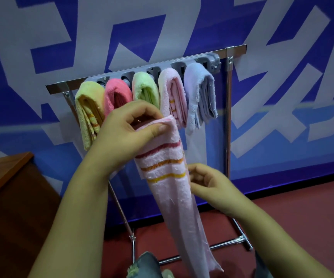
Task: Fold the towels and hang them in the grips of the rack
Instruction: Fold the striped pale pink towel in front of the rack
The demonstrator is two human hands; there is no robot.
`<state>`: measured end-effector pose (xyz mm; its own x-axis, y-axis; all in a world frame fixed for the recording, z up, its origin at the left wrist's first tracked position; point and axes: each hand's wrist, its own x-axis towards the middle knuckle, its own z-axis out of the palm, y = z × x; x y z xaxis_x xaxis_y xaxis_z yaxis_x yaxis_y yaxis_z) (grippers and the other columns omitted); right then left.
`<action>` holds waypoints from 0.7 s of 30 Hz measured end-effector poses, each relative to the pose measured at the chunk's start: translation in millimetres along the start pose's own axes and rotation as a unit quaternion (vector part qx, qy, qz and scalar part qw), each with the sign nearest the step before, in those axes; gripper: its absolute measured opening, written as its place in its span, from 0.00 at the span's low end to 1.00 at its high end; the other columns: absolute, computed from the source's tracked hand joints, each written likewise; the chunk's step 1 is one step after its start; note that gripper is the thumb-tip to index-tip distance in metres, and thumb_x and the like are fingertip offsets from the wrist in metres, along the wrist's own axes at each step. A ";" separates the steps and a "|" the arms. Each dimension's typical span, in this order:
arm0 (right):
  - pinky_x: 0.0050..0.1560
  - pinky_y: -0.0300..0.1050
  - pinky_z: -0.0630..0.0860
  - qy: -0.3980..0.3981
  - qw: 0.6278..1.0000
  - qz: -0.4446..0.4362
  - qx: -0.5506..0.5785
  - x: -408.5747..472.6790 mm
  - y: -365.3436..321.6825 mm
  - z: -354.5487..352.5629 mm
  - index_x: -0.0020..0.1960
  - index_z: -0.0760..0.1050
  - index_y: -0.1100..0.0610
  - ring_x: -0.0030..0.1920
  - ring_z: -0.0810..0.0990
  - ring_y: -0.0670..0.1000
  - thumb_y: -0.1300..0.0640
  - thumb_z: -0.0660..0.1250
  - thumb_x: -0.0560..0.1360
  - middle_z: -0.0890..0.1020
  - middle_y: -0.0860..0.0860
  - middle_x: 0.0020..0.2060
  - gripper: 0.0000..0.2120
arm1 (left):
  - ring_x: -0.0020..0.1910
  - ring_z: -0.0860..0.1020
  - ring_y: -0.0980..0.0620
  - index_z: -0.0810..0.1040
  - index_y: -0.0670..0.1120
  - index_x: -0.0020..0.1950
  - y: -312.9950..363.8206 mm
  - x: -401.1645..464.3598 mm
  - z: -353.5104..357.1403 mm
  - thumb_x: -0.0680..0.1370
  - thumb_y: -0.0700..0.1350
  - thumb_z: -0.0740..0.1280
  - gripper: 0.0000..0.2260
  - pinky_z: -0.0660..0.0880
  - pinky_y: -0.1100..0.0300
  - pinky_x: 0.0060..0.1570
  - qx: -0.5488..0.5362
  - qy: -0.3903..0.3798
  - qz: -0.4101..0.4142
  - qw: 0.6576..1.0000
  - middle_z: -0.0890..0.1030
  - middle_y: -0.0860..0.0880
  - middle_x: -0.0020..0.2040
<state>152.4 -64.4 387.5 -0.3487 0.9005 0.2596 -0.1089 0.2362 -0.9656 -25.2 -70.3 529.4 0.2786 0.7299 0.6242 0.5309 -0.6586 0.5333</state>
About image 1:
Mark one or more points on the person's left hand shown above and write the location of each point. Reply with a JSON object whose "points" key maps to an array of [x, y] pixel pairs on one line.
{"points": [[120, 138]]}

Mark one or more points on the person's right hand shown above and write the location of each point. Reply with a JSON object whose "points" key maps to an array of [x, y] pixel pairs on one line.
{"points": [[213, 188]]}

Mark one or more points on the white pink patterned towel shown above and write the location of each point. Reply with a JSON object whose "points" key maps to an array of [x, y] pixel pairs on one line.
{"points": [[172, 95], [172, 185]]}

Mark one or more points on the yellow striped towel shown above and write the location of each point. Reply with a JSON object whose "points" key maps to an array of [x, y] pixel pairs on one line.
{"points": [[87, 112]]}

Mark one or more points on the light green towel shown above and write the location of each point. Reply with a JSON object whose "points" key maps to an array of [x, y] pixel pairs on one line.
{"points": [[145, 86]]}

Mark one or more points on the metal rack frame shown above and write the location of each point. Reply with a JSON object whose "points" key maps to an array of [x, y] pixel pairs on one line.
{"points": [[55, 87]]}

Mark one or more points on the light blue towel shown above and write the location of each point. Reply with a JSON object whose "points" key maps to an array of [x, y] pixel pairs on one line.
{"points": [[198, 95]]}

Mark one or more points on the person's right forearm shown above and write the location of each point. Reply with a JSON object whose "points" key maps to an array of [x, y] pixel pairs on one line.
{"points": [[285, 246]]}

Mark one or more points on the person's left forearm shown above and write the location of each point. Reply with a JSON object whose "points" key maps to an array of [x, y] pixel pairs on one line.
{"points": [[68, 228]]}

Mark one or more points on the person's right leg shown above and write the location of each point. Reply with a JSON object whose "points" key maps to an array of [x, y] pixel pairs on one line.
{"points": [[262, 266]]}

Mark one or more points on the person's leg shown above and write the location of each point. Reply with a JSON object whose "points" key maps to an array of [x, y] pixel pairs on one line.
{"points": [[143, 266], [262, 266]]}

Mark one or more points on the person's left leg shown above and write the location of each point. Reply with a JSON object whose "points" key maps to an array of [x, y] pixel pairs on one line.
{"points": [[143, 266]]}

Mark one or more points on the grey sneaker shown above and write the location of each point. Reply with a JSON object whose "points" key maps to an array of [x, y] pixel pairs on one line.
{"points": [[167, 273]]}

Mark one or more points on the brown wooden cabinet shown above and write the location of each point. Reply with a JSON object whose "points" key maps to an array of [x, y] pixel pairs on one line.
{"points": [[10, 205]]}

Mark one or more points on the blue white printed banner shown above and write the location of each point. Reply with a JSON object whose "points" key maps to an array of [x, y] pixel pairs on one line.
{"points": [[285, 54]]}

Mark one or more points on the grey plastic hook rail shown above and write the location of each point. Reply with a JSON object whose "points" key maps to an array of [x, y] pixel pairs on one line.
{"points": [[213, 62]]}

